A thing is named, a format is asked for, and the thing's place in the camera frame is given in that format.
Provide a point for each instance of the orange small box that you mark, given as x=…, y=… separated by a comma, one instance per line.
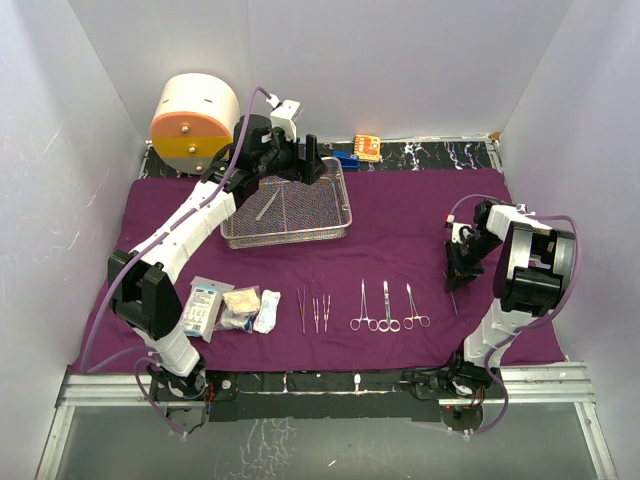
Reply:
x=367, y=148

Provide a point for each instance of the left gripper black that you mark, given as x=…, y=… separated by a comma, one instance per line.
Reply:
x=309, y=170

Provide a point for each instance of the metal forceps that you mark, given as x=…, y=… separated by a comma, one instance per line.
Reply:
x=414, y=317
x=363, y=320

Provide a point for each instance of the blue black stapler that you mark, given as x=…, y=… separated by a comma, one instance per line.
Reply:
x=349, y=162

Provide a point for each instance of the black base frame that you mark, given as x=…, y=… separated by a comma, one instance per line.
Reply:
x=419, y=394

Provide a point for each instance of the metal surgical scissors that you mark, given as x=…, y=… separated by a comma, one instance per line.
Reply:
x=388, y=323

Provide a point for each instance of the small blue white packet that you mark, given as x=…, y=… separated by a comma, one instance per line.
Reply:
x=230, y=320

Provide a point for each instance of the beige bandage roll packet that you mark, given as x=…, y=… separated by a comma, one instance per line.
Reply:
x=243, y=301

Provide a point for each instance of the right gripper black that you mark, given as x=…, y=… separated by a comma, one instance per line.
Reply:
x=459, y=272

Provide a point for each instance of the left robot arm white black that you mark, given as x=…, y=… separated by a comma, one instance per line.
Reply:
x=142, y=281

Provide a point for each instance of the thin metal tweezers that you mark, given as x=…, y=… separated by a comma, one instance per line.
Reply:
x=301, y=297

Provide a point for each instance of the wire mesh metal tray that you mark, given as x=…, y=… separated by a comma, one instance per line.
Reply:
x=300, y=213

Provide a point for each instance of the white gauze packet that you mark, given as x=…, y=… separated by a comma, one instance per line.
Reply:
x=202, y=308

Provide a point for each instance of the wide metal tweezers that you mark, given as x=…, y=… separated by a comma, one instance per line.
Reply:
x=316, y=313

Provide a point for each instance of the round white drawer box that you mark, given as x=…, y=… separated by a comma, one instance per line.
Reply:
x=194, y=119

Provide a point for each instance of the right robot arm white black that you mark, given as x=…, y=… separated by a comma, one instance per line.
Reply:
x=531, y=280

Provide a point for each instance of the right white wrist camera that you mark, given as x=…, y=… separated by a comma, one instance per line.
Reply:
x=459, y=231

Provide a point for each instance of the metal scalpel handle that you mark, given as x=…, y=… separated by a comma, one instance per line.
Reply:
x=267, y=205
x=454, y=304

